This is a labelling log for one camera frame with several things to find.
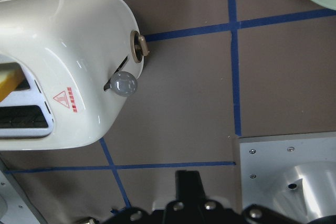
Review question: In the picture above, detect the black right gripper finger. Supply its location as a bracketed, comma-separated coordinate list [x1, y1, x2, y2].
[175, 170, 206, 202]

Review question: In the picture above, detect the white toaster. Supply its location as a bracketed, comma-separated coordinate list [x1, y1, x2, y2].
[1, 0, 144, 151]

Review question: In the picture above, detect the toast slice in toaster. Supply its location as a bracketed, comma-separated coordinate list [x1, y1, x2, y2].
[1, 62, 25, 101]

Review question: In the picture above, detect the grey toaster lever knob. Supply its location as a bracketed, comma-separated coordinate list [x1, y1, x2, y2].
[109, 71, 138, 97]

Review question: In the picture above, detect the brown toaster dial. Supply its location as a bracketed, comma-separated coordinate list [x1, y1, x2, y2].
[130, 30, 150, 63]

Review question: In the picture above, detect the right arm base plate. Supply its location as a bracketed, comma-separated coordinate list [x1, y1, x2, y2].
[239, 132, 335, 223]

